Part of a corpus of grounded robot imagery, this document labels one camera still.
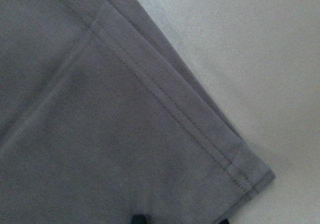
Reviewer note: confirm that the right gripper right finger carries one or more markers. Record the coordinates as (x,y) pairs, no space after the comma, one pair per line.
(224,221)

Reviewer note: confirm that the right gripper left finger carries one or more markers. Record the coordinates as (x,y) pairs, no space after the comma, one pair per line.
(139,219)

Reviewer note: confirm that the dark brown t-shirt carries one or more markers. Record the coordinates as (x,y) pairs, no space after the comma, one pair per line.
(100,120)

